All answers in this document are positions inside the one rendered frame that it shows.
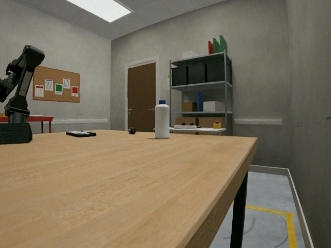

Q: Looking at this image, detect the white plastic bottle with blue cap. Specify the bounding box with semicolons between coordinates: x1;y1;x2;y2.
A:
155;100;170;139

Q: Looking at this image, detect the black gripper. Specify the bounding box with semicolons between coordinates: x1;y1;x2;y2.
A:
0;78;17;103

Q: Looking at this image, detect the black keyboard panel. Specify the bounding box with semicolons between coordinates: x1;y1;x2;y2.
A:
66;131;96;137

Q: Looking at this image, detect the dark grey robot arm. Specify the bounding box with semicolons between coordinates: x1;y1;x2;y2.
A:
4;45;45;123

